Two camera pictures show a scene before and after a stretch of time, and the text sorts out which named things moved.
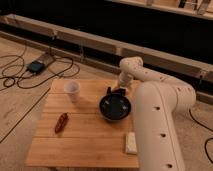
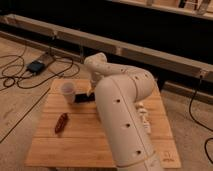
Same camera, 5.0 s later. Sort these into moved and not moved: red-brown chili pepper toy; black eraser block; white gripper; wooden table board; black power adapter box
Moved: white gripper; black eraser block
Not moved: black power adapter box; wooden table board; red-brown chili pepper toy
